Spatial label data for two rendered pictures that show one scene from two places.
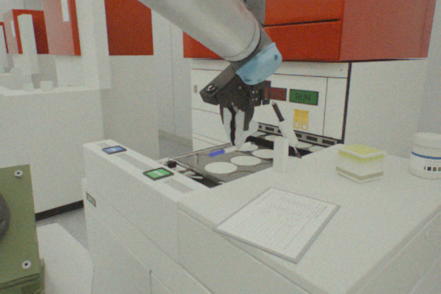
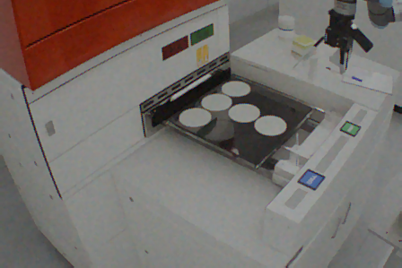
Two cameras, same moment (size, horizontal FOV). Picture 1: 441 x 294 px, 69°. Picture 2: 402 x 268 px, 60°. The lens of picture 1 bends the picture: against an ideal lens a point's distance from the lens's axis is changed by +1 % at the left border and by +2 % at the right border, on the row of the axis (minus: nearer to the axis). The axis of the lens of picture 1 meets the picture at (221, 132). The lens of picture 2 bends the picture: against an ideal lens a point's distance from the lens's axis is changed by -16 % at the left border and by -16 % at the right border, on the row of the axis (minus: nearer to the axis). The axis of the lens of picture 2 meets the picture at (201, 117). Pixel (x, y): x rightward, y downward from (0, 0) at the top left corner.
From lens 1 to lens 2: 164 cm
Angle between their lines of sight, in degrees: 87
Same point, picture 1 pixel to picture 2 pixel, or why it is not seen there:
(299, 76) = (196, 18)
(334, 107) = (223, 30)
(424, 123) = not seen: hidden behind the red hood
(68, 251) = (389, 196)
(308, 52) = not seen: outside the picture
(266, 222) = (377, 82)
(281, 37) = not seen: outside the picture
